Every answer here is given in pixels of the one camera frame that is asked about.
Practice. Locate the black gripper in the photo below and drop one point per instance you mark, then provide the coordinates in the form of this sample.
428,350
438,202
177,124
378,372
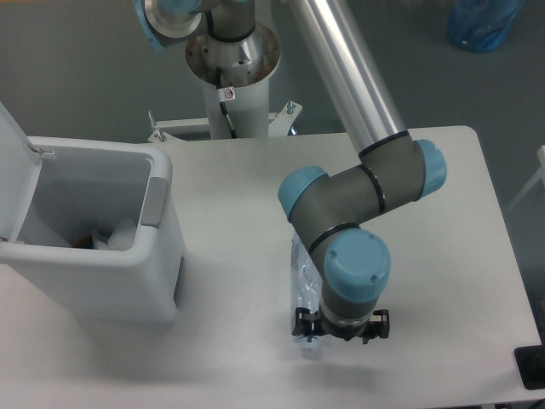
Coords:
307,325

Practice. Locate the crushed clear plastic bottle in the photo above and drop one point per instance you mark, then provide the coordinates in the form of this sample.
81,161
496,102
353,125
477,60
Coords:
305,287

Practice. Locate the white paper carton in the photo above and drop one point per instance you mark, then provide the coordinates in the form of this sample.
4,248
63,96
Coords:
121,239

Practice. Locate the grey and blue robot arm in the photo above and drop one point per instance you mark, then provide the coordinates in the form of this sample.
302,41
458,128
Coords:
327,212

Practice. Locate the white open trash can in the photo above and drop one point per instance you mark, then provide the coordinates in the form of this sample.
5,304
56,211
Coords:
56,190

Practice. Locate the black device at table edge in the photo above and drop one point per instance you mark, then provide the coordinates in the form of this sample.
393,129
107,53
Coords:
530,362

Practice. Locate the blue water jug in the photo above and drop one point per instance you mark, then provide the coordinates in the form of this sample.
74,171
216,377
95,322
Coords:
481,26

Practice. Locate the white frame at right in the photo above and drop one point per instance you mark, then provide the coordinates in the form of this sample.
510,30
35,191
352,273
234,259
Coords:
535,179

